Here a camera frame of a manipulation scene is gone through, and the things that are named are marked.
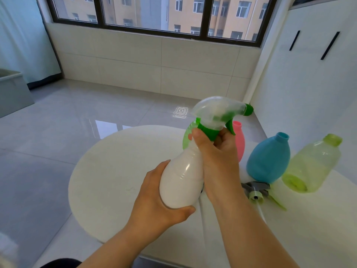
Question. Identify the person's left hand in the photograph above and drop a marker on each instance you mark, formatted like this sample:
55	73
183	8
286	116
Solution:
147	203

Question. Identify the translucent green plastic bottle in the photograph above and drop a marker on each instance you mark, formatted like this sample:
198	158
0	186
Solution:
187	136

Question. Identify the person's right forearm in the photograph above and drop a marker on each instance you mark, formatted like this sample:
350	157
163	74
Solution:
251	234

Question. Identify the yellow-green translucent plastic bottle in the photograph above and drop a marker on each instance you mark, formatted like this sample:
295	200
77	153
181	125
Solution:
312	167

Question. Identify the black framed window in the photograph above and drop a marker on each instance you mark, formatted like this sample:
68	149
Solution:
156	29

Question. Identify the grey green trigger sprayer head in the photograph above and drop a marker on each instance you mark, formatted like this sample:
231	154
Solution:
258	189

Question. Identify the white cabinet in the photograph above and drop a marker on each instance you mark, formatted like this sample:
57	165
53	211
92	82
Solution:
312	89

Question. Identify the person's left thumb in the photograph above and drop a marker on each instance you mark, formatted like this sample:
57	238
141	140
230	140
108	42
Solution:
181	212

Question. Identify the person's right thumb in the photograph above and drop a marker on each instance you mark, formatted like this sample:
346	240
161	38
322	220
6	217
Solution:
200	140

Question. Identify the person's right hand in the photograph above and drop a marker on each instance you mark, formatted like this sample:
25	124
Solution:
223	167

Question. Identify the light blue curtain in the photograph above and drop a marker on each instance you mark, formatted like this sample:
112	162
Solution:
25	39

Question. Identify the person's left forearm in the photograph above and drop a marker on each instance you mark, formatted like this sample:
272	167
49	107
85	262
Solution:
117	249

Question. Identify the white plastic spray bottle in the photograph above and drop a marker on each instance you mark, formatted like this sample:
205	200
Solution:
181	175

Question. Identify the clear green trigger sprayer head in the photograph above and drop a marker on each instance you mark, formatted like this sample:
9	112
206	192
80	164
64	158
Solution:
214	108

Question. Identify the metal floor drain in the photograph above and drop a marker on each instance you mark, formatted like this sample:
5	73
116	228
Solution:
180	112

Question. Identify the blue plastic bottle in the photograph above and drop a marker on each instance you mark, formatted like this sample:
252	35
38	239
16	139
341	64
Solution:
267	160

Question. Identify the pink plastic bottle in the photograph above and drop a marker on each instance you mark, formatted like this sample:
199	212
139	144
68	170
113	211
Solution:
239	142

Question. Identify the person's dark trousers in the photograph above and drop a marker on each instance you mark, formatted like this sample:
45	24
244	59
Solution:
60	263

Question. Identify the grey storage box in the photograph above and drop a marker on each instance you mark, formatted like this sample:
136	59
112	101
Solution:
12	94

